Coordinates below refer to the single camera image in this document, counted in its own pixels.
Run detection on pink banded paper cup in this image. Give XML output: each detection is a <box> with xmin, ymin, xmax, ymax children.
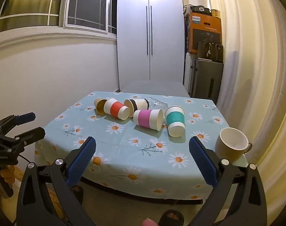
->
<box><xmin>133</xmin><ymin>109</ymin><xmax>163</xmax><ymax>132</ymax></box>

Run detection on cream curtain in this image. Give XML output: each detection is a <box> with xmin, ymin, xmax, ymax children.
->
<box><xmin>205</xmin><ymin>0</ymin><xmax>286</xmax><ymax>195</ymax></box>

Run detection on teal banded paper cup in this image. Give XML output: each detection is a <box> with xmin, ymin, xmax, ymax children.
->
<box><xmin>165</xmin><ymin>106</ymin><xmax>186</xmax><ymax>137</ymax></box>

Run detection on grey two-door wardrobe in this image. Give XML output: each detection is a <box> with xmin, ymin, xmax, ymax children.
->
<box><xmin>116</xmin><ymin>0</ymin><xmax>186</xmax><ymax>90</ymax></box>

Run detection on white suitcase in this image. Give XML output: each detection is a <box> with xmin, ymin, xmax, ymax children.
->
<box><xmin>183</xmin><ymin>52</ymin><xmax>193</xmax><ymax>90</ymax></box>

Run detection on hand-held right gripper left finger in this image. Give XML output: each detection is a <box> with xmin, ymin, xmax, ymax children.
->
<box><xmin>16</xmin><ymin>136</ymin><xmax>97</xmax><ymax>226</ymax></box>

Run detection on beige ceramic mug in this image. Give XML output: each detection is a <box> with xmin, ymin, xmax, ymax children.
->
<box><xmin>215</xmin><ymin>127</ymin><xmax>253</xmax><ymax>162</ymax></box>

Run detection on grey suitcase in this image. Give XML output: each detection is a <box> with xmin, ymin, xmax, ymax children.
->
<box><xmin>189</xmin><ymin>58</ymin><xmax>224</xmax><ymax>100</ymax></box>

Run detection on clear plastic cup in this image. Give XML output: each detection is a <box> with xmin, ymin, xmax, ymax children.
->
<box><xmin>146</xmin><ymin>97</ymin><xmax>169</xmax><ymax>111</ymax></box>

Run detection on red banded paper cup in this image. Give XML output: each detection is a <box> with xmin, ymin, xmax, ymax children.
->
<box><xmin>104</xmin><ymin>98</ymin><xmax>130</xmax><ymax>120</ymax></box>

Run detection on person's left hand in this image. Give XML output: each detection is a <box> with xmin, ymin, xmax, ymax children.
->
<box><xmin>0</xmin><ymin>165</ymin><xmax>16</xmax><ymax>184</ymax></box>

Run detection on blue daisy print tablecloth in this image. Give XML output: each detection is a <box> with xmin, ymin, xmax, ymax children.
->
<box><xmin>35</xmin><ymin>90</ymin><xmax>249</xmax><ymax>200</ymax></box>

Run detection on orange cardboard box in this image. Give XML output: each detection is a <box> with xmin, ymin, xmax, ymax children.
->
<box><xmin>185</xmin><ymin>12</ymin><xmax>222</xmax><ymax>54</ymax></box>

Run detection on dark handbag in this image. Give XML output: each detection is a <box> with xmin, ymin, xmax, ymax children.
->
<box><xmin>197</xmin><ymin>41</ymin><xmax>224</xmax><ymax>63</ymax></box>

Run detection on black banded paper cup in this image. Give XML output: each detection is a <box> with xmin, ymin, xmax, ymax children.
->
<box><xmin>123</xmin><ymin>98</ymin><xmax>149</xmax><ymax>112</ymax></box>

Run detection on white framed window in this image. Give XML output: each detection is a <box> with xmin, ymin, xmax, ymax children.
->
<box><xmin>0</xmin><ymin>0</ymin><xmax>65</xmax><ymax>34</ymax></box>
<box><xmin>63</xmin><ymin>0</ymin><xmax>118</xmax><ymax>34</ymax></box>

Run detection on yellow paper cup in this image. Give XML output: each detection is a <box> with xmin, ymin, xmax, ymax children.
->
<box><xmin>94</xmin><ymin>97</ymin><xmax>108</xmax><ymax>115</ymax></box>

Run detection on black slipper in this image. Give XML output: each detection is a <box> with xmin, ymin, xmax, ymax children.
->
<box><xmin>158</xmin><ymin>209</ymin><xmax>185</xmax><ymax>226</ymax></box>

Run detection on black device on box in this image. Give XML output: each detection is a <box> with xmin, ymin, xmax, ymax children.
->
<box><xmin>188</xmin><ymin>4</ymin><xmax>212</xmax><ymax>14</ymax></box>

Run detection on thin black cable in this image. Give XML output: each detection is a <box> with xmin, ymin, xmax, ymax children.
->
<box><xmin>17</xmin><ymin>154</ymin><xmax>31</xmax><ymax>164</ymax></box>

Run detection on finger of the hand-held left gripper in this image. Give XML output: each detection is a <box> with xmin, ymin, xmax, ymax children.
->
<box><xmin>0</xmin><ymin>112</ymin><xmax>36</xmax><ymax>135</ymax></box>
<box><xmin>0</xmin><ymin>127</ymin><xmax>46</xmax><ymax>155</ymax></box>

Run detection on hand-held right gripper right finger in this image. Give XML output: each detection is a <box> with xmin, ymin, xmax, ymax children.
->
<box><xmin>188</xmin><ymin>136</ymin><xmax>274</xmax><ymax>226</ymax></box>

